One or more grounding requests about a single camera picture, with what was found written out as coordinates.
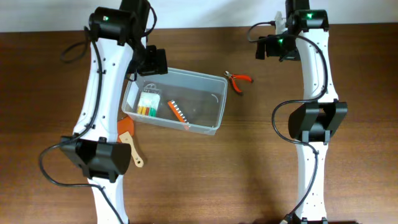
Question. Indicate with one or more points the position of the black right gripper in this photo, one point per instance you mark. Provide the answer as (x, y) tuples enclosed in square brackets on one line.
[(261, 50)]

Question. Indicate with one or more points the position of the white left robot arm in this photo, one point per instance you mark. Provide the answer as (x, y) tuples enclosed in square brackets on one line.
[(116, 40)]

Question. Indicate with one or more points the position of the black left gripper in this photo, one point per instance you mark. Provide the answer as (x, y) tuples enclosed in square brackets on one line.
[(154, 62)]

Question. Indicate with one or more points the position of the clear case of coloured bits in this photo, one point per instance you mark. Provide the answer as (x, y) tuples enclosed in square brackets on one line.
[(149, 100)]

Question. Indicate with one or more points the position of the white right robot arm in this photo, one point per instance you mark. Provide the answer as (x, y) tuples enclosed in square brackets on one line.
[(302, 35)]

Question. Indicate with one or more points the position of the clear plastic storage box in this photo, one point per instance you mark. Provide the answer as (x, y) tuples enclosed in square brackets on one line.
[(200, 97)]

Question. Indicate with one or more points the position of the orange bit holder strip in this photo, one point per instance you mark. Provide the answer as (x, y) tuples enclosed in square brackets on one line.
[(176, 111)]

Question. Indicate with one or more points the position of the orange scraper with wooden handle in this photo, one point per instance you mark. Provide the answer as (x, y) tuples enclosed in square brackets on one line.
[(125, 135)]

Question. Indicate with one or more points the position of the white wrist camera, right arm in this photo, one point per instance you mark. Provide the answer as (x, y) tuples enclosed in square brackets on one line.
[(280, 23)]

